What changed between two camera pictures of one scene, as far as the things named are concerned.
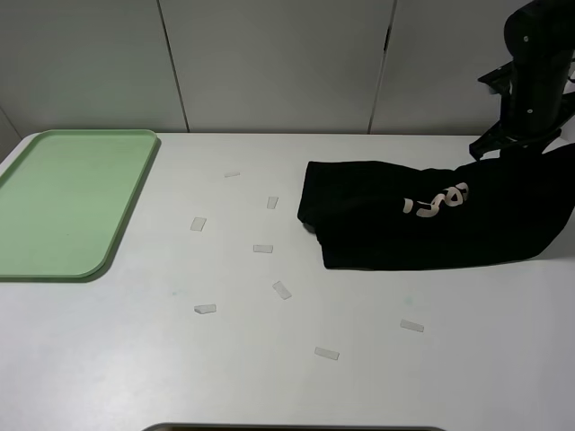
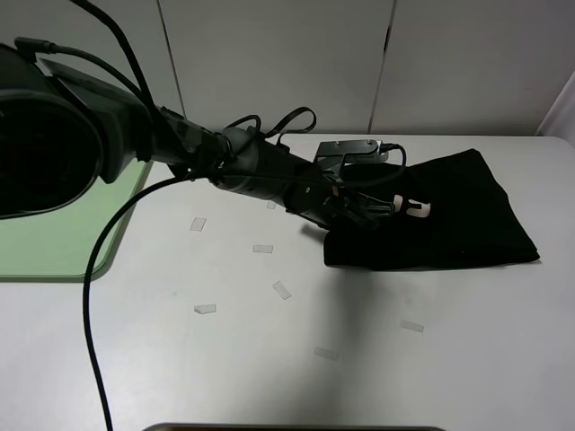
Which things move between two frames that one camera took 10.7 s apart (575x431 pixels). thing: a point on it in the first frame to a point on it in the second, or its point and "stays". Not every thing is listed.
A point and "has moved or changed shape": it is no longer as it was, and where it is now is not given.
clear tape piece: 282,290 stays
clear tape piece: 198,224 stays
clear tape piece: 205,309 stays
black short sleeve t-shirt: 508,206 has moved or changed shape
